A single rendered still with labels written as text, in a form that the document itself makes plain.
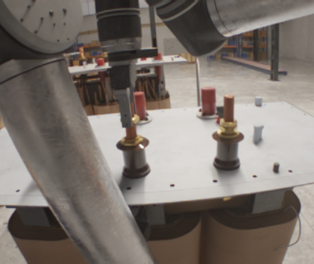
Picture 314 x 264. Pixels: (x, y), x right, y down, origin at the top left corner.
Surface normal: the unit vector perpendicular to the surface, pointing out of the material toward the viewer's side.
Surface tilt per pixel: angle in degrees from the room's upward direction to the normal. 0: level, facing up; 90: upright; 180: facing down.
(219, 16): 106
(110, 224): 80
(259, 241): 90
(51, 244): 90
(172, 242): 90
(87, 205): 83
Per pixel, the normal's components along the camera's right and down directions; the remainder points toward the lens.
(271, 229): 0.01, 0.37
